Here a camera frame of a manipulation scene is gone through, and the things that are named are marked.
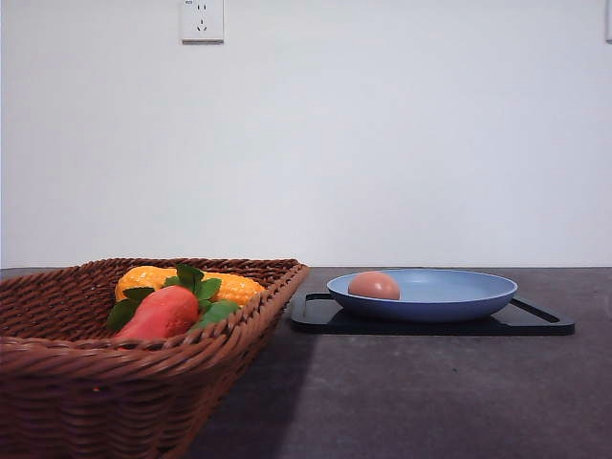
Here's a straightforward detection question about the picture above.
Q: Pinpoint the brown egg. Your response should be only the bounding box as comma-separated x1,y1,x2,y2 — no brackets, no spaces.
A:
348,271,400,300

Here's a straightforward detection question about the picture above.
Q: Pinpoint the blue round plate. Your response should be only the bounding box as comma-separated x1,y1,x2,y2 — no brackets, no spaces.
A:
326,269,518,322

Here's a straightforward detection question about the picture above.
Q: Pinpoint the brown wicker basket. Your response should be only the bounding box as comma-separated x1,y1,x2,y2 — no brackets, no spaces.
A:
0,257,309,459

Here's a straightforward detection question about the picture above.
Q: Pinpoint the black rectangular tray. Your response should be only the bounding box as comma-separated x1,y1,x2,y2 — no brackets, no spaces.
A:
291,294,576,336

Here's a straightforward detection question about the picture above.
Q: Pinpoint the yellow toy corn cob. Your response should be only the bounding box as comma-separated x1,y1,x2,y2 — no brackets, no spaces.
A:
115,267,266,303

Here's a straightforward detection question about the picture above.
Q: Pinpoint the orange toy carrot with leaves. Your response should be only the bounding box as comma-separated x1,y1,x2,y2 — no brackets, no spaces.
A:
107,264,240,339

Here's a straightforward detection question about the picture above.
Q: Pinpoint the white wall power socket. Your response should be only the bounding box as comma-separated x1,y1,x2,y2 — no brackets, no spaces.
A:
181,0,225,45

